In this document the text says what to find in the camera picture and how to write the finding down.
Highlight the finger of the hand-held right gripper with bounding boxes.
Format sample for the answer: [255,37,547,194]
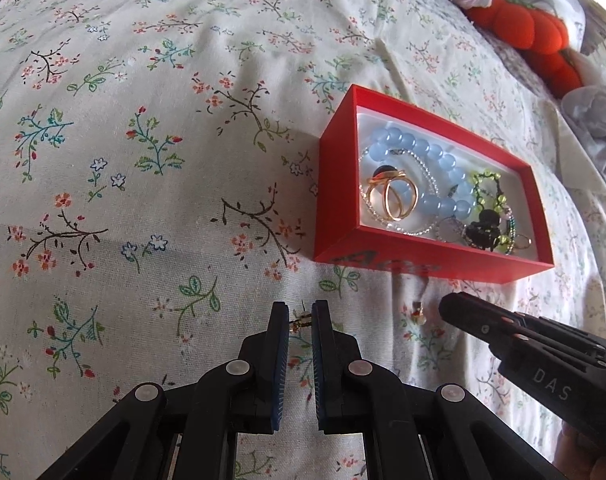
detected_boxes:
[437,292,602,362]

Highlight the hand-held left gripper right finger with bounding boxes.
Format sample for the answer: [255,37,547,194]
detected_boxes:
[310,300,568,480]

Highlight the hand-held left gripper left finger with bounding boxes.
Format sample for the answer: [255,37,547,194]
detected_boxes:
[36,301,290,480]

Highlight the black bead charm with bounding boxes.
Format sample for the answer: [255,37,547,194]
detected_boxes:
[463,210,504,253]

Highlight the thin multicolour bead bracelet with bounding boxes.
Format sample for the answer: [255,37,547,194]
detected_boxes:
[435,215,534,256]

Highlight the green bead bracelet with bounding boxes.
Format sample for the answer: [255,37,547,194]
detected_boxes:
[468,170,521,253]

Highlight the clear bead bracelet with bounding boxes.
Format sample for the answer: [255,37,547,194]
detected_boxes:
[359,145,446,236]

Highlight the gold ring with dark stone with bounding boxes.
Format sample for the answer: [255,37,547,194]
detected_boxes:
[367,164,409,221]

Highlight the red cardboard box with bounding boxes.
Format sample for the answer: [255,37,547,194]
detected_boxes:
[313,84,554,285]

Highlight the blue bead bracelet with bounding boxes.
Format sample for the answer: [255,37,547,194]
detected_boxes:
[368,127,481,221]

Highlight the person's right hand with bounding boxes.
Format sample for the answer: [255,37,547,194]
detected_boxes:
[555,422,606,480]

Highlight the grey crumpled cloth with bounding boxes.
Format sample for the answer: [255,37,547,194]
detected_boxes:
[562,84,606,177]

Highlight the orange plush toy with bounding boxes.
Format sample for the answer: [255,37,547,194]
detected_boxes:
[465,0,584,100]

